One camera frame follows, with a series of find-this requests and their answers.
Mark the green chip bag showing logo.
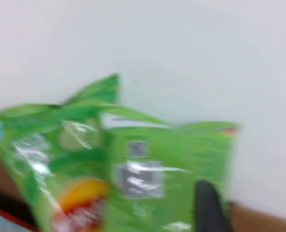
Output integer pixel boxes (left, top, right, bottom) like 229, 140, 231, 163
0, 73, 120, 232

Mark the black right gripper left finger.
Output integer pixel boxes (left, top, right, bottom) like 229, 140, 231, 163
195, 180, 232, 232

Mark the green chip bag showing barcode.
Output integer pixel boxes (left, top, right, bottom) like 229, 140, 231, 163
101, 106, 241, 232

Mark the red light-blue shrimp chip bag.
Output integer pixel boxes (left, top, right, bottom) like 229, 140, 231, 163
0, 203, 37, 232

